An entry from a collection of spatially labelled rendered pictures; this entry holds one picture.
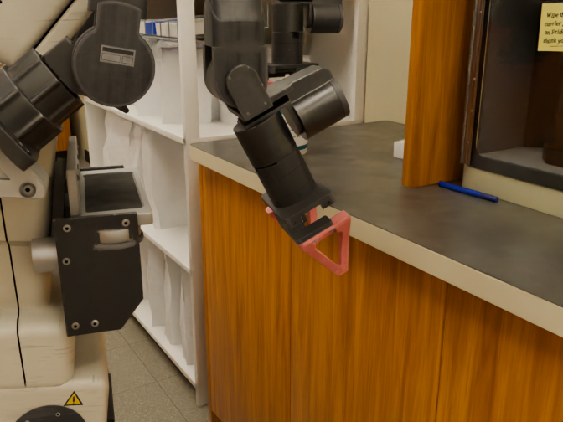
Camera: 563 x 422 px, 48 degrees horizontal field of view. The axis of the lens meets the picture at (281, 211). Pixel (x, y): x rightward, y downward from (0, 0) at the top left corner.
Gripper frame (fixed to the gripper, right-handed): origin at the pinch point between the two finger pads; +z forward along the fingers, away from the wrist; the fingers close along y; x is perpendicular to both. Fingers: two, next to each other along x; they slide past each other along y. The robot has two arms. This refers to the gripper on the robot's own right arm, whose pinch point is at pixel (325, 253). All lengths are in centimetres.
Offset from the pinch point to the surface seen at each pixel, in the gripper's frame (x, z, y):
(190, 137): 2, 7, 114
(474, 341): -14.5, 28.2, 3.2
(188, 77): -6, -8, 114
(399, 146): -38, 22, 66
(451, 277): -15.8, 17.6, 5.2
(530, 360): -17.5, 27.8, -6.2
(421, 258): -14.8, 16.1, 11.4
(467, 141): -41, 16, 37
